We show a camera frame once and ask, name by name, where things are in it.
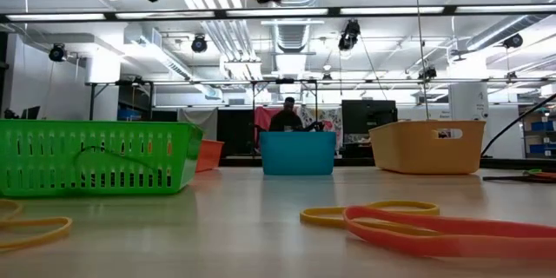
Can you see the storage shelf with boxes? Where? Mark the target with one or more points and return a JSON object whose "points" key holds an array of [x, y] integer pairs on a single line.
{"points": [[543, 126]]}

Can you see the thin yellow rubber band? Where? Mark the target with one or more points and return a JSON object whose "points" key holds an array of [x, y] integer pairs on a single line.
{"points": [[65, 228]]}

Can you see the black ceiling spotlight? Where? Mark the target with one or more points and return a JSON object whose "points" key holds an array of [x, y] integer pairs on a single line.
{"points": [[428, 73], [199, 44], [57, 52], [349, 35], [513, 41]]}

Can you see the grey cloth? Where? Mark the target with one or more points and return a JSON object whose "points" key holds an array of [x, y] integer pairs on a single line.
{"points": [[197, 121]]}

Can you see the orange rubber band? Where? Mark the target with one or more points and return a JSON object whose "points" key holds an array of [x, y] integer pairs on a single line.
{"points": [[434, 243]]}

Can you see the large black monitor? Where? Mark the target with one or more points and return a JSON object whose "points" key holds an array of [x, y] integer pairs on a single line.
{"points": [[369, 117]]}

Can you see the reddish brown rubber band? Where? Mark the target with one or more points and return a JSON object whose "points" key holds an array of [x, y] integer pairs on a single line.
{"points": [[547, 175]]}

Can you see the background workstation frame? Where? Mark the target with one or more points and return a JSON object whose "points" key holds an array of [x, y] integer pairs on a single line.
{"points": [[284, 81]]}

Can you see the black aluminium frame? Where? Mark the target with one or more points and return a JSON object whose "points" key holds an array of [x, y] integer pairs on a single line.
{"points": [[352, 162]]}

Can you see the patterned cloth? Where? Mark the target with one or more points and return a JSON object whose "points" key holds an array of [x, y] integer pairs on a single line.
{"points": [[330, 121]]}

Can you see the blue crate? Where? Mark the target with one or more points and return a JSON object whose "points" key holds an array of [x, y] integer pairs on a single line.
{"points": [[129, 114]]}

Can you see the black rubber band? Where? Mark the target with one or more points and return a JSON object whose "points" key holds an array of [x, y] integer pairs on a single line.
{"points": [[130, 157]]}

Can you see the green slotted plastic basket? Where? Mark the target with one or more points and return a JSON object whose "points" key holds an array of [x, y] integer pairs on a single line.
{"points": [[87, 127]]}

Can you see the small black monitor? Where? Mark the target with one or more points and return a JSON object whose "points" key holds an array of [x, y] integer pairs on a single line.
{"points": [[30, 113]]}

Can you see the person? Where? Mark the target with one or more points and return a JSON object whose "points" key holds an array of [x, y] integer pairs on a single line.
{"points": [[286, 119]]}

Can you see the black partition panel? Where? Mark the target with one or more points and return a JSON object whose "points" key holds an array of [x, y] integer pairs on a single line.
{"points": [[234, 132]]}

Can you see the green rubber band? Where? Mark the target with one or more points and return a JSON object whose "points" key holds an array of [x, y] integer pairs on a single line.
{"points": [[532, 171]]}

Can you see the orange slotted plastic basket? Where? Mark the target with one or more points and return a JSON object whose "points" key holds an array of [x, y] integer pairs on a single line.
{"points": [[210, 156]]}

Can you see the blue plastic bin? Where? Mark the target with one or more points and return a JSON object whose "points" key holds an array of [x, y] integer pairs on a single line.
{"points": [[297, 154]]}

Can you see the yellow plastic bin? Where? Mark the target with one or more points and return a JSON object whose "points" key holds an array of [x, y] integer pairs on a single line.
{"points": [[412, 152]]}

